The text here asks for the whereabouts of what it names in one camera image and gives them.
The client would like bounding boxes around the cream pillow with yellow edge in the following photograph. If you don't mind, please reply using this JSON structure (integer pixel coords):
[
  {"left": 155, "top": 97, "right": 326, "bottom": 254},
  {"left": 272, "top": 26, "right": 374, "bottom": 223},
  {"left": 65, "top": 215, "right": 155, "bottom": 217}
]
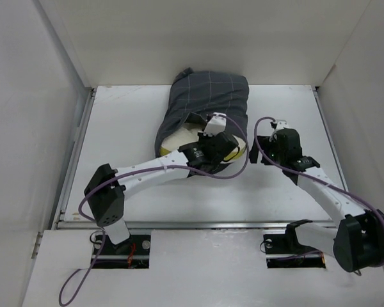
[{"left": 158, "top": 123, "right": 246, "bottom": 164}]

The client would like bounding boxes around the dark plaid pillowcase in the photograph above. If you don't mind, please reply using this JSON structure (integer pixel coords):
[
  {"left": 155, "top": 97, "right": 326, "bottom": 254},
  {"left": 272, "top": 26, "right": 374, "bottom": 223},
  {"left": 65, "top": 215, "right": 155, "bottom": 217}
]
[{"left": 154, "top": 68, "right": 250, "bottom": 157}]

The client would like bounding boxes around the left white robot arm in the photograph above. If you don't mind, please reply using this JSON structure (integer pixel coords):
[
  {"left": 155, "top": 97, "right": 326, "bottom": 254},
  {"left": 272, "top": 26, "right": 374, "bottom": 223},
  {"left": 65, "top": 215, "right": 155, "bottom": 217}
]
[{"left": 84, "top": 132, "right": 243, "bottom": 254}]

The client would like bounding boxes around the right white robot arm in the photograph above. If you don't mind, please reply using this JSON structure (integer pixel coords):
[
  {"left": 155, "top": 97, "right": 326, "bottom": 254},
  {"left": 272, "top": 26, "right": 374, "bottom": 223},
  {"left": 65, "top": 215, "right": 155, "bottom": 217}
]
[{"left": 250, "top": 128, "right": 384, "bottom": 272}]

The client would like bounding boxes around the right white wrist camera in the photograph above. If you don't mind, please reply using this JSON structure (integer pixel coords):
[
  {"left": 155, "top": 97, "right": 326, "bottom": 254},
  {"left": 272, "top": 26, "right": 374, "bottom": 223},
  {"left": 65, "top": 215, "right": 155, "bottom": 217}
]
[{"left": 271, "top": 120, "right": 290, "bottom": 131}]

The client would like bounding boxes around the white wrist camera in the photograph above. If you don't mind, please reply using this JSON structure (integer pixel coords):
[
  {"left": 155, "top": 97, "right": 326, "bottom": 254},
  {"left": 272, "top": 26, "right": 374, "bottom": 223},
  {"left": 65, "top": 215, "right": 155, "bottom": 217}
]
[
  {"left": 271, "top": 120, "right": 290, "bottom": 131},
  {"left": 203, "top": 113, "right": 227, "bottom": 137}
]

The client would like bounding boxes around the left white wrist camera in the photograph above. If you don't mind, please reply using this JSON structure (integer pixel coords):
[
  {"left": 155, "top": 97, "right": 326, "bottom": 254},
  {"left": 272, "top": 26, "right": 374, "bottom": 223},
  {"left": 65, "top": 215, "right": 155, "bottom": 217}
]
[{"left": 203, "top": 113, "right": 227, "bottom": 137}]

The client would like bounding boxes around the front aluminium rail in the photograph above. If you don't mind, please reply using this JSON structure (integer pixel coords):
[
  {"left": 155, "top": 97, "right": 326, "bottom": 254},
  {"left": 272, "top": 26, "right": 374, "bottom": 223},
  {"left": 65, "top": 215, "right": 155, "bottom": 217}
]
[{"left": 51, "top": 219, "right": 361, "bottom": 232}]

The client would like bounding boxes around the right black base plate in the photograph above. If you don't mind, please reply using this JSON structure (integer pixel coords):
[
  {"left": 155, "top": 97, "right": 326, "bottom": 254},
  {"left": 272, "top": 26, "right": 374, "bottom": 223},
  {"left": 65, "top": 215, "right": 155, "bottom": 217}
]
[{"left": 259, "top": 233, "right": 326, "bottom": 269}]

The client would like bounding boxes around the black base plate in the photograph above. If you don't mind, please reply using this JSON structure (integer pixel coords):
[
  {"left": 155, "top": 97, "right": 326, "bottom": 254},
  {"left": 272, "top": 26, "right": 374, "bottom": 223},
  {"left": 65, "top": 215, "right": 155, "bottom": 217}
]
[
  {"left": 259, "top": 233, "right": 326, "bottom": 269},
  {"left": 90, "top": 232, "right": 151, "bottom": 269}
]

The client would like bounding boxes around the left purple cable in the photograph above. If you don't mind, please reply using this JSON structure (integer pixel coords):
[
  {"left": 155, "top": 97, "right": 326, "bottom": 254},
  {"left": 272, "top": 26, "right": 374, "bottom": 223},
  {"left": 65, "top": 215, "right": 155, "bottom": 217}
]
[{"left": 58, "top": 113, "right": 250, "bottom": 304}]

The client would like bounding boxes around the purple cable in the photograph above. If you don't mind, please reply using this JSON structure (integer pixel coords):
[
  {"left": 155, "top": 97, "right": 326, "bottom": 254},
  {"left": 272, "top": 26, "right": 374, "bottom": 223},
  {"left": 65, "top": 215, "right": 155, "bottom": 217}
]
[
  {"left": 58, "top": 113, "right": 250, "bottom": 304},
  {"left": 254, "top": 116, "right": 384, "bottom": 269}
]

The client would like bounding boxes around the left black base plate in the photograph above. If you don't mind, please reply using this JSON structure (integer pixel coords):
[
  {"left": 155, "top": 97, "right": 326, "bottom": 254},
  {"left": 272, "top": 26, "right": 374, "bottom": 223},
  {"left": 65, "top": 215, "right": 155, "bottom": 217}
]
[{"left": 90, "top": 232, "right": 151, "bottom": 269}]

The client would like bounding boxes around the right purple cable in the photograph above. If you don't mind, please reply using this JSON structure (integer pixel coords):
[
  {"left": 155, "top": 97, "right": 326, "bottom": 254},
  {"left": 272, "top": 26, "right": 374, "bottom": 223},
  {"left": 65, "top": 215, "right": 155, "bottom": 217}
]
[{"left": 254, "top": 116, "right": 384, "bottom": 269}]

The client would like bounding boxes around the left aluminium rail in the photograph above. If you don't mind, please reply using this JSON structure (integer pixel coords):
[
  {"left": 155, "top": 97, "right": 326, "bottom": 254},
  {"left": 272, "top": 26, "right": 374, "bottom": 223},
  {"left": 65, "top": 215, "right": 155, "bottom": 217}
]
[{"left": 47, "top": 88, "right": 97, "bottom": 230}]

